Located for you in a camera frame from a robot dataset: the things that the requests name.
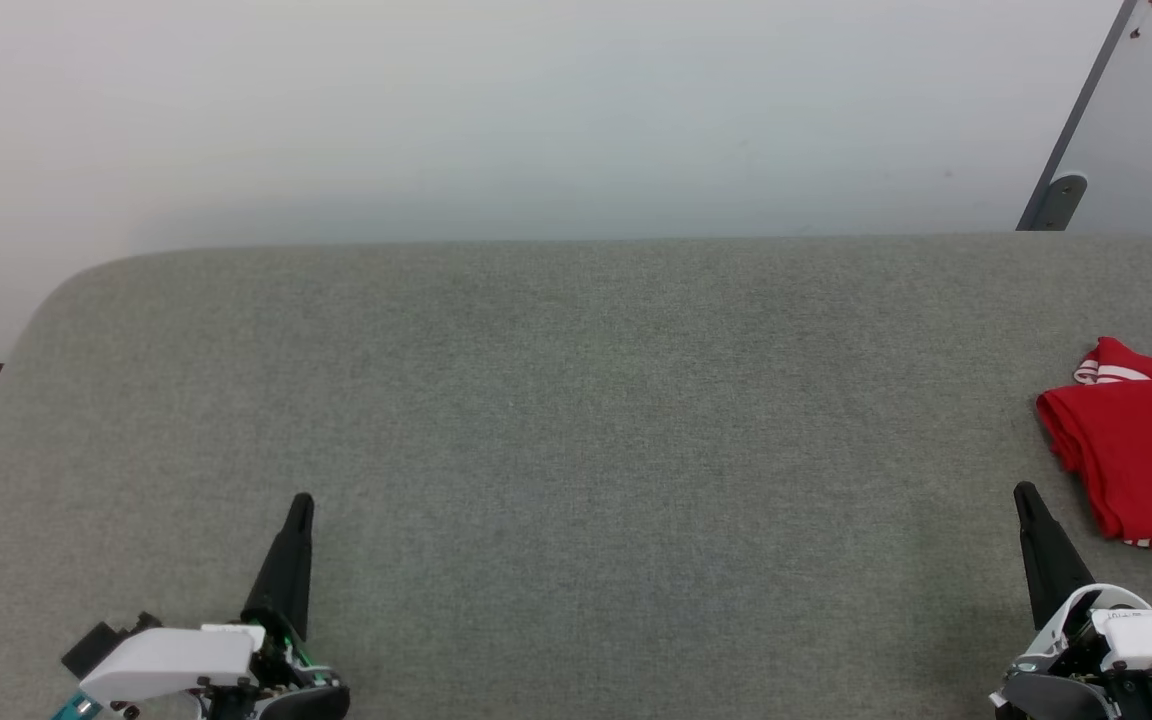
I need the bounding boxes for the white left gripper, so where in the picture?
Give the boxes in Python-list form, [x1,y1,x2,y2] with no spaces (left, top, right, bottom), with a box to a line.
[79,492,351,720]

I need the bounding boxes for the red and white jersey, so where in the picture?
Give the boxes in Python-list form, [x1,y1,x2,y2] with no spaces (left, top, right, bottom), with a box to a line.
[1036,337,1152,558]

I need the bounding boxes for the grey metal bracket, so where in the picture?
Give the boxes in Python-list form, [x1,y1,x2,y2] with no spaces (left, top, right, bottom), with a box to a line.
[1022,173,1089,232]

